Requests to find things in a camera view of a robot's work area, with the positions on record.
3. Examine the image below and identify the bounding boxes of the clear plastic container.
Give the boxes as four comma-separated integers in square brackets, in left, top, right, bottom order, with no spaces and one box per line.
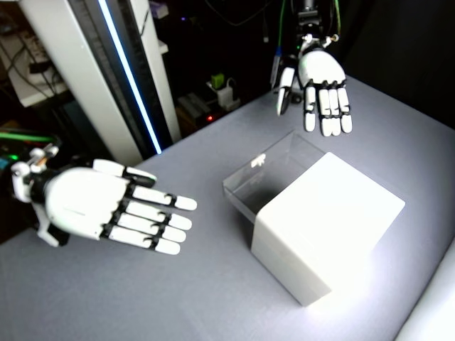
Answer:
[222,130,326,225]

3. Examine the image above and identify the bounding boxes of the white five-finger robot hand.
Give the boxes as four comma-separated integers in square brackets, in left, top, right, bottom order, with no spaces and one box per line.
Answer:
[35,158,198,256]
[276,48,354,138]

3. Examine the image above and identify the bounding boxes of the white box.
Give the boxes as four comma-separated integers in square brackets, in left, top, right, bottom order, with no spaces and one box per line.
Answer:
[250,151,407,308]

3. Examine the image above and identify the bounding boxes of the white column with blue light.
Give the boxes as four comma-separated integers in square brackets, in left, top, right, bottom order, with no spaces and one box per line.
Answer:
[19,0,182,166]

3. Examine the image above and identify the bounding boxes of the green cable with white plug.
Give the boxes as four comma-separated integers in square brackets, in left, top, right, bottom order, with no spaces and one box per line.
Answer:
[271,0,287,90]

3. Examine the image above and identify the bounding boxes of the grey table cloth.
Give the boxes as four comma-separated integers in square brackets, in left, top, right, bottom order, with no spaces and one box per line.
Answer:
[0,76,455,341]

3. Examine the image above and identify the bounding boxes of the dark box with red light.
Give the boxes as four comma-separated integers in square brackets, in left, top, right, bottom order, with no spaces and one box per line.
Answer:
[176,92,223,139]

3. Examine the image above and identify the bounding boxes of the black hanging cable with plug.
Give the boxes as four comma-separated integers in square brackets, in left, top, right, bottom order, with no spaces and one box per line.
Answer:
[262,0,272,44]

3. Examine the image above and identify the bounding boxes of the white power adapter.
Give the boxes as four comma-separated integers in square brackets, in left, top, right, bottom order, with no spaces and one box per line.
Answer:
[215,78,240,109]

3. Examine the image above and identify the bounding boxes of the white shelf with cables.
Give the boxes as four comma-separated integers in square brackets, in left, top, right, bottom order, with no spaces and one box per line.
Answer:
[0,31,69,107]

